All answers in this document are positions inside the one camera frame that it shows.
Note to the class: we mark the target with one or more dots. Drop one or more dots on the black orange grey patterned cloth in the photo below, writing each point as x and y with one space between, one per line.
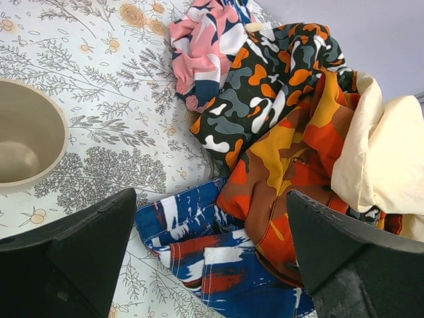
274 69

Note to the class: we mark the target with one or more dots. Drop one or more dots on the blue white red patterned cloth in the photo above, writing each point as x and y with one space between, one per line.
210 253

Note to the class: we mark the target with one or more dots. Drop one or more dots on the floral table mat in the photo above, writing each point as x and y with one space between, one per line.
107 64

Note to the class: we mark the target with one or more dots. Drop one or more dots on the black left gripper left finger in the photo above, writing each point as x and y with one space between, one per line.
69 267

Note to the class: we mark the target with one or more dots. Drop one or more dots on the orange brown camouflage cloth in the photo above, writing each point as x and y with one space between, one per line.
298 153

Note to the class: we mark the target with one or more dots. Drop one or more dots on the cream cloth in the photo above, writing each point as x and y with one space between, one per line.
381 163

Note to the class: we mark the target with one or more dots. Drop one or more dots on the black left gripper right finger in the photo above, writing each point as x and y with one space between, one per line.
352 269

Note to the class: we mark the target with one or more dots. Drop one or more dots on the pink navy patterned cloth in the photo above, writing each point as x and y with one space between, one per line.
205 42

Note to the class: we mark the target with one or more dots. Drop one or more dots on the beige cup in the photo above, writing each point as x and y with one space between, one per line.
34 136

